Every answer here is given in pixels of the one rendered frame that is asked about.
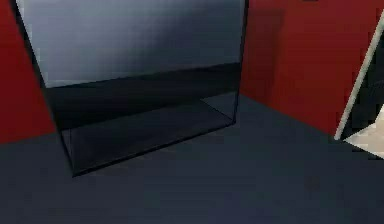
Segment black framed floor mirror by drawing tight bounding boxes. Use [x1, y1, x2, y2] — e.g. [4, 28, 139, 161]
[9, 0, 250, 178]

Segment white door frame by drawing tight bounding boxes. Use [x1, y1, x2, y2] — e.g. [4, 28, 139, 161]
[333, 9, 384, 141]

